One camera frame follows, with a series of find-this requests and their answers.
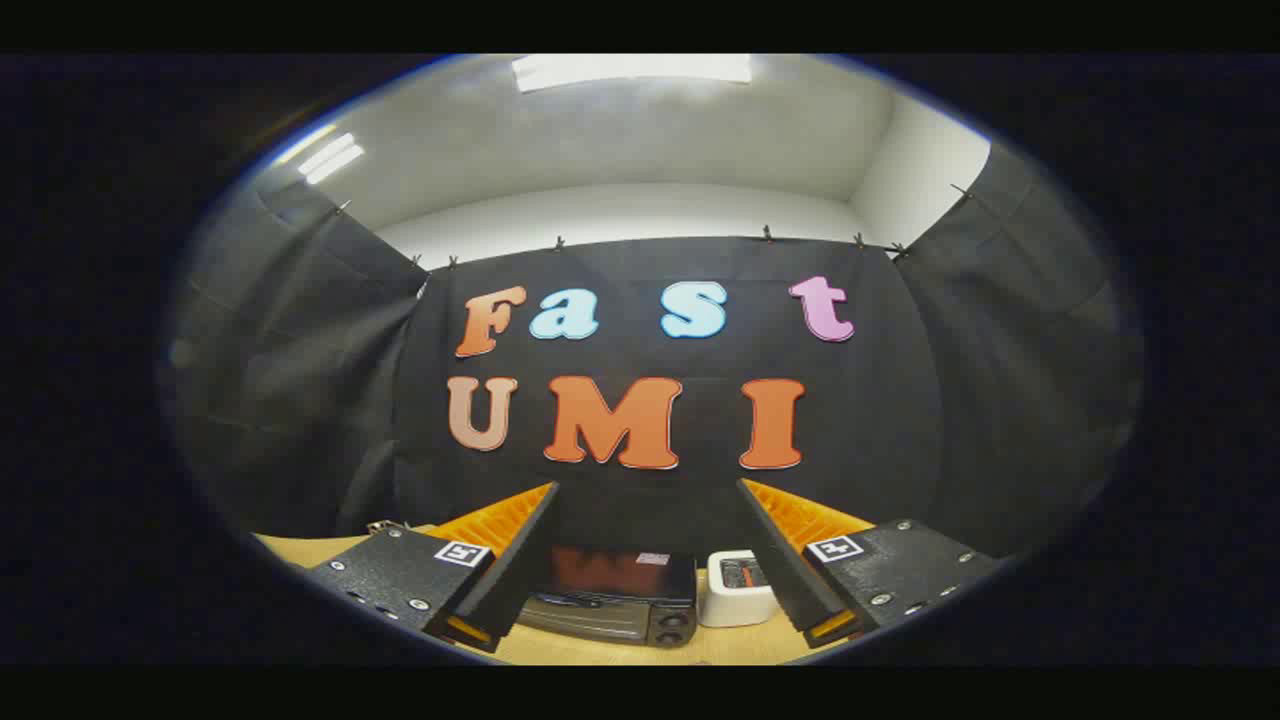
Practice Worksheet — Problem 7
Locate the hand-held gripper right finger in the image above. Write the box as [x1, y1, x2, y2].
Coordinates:
[737, 478, 1001, 649]

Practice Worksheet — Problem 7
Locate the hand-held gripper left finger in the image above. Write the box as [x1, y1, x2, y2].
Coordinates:
[305, 482, 561, 656]

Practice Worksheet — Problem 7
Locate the black toaster oven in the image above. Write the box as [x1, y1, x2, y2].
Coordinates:
[515, 545, 698, 649]

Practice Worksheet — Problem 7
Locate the white bread toaster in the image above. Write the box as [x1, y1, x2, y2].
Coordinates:
[697, 550, 779, 629]

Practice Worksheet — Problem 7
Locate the small ceiling light panel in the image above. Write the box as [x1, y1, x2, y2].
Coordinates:
[297, 133, 366, 186]

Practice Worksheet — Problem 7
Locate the large ceiling light panel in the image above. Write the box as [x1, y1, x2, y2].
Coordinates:
[512, 54, 753, 94]

